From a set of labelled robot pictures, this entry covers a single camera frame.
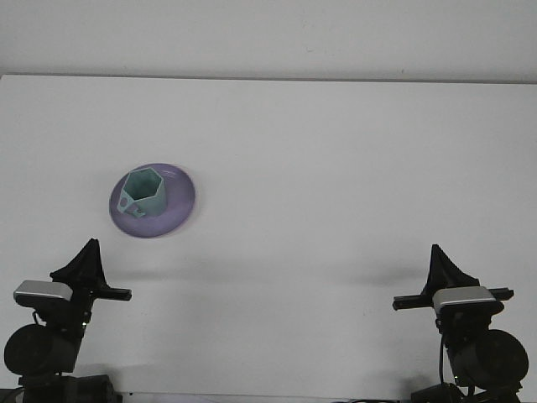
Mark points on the pale blue hexagonal cup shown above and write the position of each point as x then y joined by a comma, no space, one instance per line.
144,186

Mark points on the pale purple round plate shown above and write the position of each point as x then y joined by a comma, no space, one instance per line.
176,214

